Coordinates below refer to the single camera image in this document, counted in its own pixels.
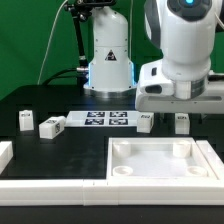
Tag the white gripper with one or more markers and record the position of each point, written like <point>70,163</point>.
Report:
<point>172,105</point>

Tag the white square tabletop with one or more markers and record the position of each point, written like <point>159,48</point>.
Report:
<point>156,158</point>

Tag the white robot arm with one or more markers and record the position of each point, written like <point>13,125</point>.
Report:
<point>182,80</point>

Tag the white U-shaped fence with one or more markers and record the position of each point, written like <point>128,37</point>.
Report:
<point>120,191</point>

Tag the white marker base plate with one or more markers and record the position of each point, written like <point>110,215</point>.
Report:
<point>101,119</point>

